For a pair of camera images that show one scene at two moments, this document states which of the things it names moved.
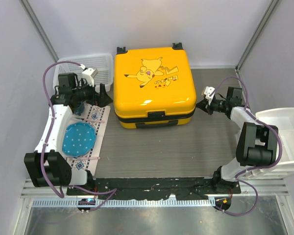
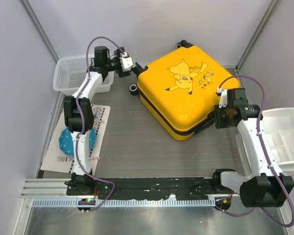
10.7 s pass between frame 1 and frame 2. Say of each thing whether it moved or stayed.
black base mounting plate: stayed
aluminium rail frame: stayed
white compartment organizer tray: stayed
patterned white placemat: stayed
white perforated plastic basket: stayed
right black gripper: moved
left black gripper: moved
